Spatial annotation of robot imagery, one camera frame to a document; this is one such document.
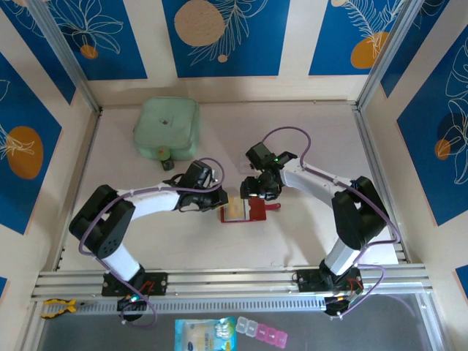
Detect gold credit card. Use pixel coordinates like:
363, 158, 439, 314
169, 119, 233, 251
224, 196, 245, 220

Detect red card holder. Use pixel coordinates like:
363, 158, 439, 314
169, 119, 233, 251
219, 195, 282, 224

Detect mint green zip pouch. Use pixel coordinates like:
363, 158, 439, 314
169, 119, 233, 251
132, 96, 202, 162

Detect blue snack packet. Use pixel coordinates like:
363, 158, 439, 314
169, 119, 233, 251
174, 316, 238, 351

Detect white pink pill organizer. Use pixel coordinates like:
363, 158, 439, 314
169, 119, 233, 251
235, 316, 289, 348

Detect yellow black pliers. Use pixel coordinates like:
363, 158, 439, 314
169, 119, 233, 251
40, 298, 88, 320

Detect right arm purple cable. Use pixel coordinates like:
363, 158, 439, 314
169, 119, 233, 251
262, 126, 400, 321

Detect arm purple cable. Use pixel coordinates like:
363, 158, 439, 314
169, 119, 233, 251
78, 157, 226, 327
262, 126, 400, 321

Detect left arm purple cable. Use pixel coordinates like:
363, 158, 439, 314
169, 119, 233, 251
78, 157, 226, 327

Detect aluminium mounting rail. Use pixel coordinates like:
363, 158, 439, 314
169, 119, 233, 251
31, 263, 434, 303

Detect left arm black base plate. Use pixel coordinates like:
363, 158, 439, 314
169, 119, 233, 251
101, 271, 169, 298

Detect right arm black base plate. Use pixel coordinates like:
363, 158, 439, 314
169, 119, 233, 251
295, 268, 363, 293

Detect slotted grey cable duct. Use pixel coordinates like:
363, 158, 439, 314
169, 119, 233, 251
39, 295, 330, 318

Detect aluminium side rail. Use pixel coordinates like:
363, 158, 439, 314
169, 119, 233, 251
54, 109, 103, 271
352, 104, 409, 264

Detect aluminium corner post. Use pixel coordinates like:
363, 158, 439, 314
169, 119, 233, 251
27, 0, 104, 113
356, 0, 425, 113

